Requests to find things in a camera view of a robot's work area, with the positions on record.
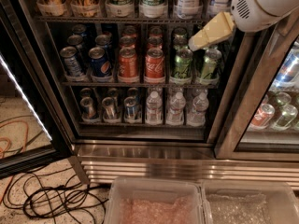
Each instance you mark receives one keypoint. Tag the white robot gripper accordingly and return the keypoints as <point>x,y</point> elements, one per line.
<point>252,11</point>

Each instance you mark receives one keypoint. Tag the green white soda bottle right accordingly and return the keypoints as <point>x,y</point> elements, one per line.
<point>152,8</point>

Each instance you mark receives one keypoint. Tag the clear water bottle right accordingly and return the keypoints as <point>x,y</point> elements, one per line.
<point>196,116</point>

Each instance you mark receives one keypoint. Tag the clear water bottle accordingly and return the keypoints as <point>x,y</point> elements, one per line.
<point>154,110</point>
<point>175,110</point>
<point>196,116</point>

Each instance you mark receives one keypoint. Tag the clear water bottle middle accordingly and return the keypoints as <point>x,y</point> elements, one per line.
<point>175,110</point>

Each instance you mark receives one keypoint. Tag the closed glass fridge door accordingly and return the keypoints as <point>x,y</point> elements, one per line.
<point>237,141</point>

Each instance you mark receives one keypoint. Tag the clear water bottle left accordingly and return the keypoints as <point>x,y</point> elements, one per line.
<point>154,110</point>

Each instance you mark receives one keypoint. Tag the steel fridge base grille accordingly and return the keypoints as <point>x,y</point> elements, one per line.
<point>102,164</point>

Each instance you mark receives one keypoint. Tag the open glass fridge door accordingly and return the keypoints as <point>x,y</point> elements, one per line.
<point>35,139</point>

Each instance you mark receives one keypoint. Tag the green soda can front right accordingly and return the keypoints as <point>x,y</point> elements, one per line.
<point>210,63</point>

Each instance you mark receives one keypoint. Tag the green soda can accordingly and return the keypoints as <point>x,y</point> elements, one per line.
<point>182,64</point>
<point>210,63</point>

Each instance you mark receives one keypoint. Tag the red coca-cola can front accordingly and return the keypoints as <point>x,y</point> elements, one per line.
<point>154,63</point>

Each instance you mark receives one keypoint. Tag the orange soda can front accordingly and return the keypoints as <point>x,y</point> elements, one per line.
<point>128,66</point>

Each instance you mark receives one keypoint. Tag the small blue energy drink can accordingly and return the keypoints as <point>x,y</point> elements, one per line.
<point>131,107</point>

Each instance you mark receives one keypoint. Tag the blue pepsi can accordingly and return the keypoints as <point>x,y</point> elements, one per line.
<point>99,62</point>
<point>72,62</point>

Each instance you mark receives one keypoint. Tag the small energy drink can middle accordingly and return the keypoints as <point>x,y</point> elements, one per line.
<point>111,110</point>

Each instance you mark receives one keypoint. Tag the blue pepsi can front left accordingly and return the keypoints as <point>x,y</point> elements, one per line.
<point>72,62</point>

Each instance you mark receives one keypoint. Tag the small energy drink can left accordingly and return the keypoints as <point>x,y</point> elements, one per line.
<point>89,110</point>

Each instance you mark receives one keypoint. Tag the clear bin white bubble wrap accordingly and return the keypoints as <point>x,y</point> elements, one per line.
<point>249,202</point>

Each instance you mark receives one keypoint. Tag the clear bin pink bubble wrap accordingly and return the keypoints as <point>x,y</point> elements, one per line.
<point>134,200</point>

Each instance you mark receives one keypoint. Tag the middle wire shelf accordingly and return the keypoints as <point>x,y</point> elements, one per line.
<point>139,85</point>

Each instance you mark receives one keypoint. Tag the wire shelf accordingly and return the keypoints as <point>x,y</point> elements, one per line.
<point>117,20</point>
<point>139,85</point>

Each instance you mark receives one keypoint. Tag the top wire shelf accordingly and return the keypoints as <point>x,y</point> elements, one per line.
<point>117,20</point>

